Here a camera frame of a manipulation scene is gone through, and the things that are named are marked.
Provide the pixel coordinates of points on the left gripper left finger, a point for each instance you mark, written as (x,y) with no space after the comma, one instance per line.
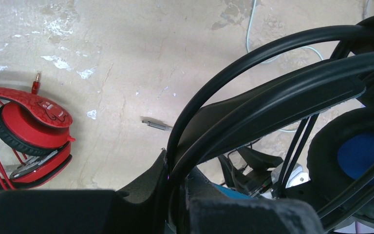
(130,210)

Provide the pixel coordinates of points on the black blue headphones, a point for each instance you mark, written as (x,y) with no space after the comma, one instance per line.
(320,116)

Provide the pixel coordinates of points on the red headphones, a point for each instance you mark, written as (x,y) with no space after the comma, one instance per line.
(38,132)

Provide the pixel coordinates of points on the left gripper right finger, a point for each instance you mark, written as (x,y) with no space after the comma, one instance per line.
(213,210)

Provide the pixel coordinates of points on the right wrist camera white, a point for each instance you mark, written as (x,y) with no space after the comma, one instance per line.
(298,176)

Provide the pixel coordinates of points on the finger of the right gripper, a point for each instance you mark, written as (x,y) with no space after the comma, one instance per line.
(255,178)

